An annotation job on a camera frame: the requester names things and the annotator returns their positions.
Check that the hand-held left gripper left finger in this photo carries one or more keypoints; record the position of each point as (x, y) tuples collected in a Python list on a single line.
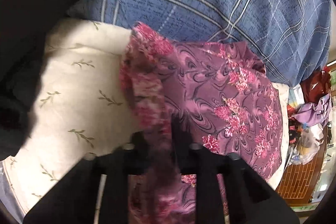
[(136, 158)]

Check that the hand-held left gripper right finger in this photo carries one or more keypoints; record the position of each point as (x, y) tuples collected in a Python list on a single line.
[(183, 157)]

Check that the purple floral long-sleeve shirt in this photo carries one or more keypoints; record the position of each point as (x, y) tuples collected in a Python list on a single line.
[(215, 98)]

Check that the clear plastic bag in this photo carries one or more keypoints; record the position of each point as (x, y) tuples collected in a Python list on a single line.
[(307, 146)]

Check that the white and blue box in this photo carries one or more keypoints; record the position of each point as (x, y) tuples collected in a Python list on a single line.
[(295, 98)]

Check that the light purple cloth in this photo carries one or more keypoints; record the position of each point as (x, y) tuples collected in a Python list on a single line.
[(312, 111)]

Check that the dark red plastic bag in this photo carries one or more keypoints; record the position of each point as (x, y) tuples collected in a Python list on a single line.
[(316, 86)]

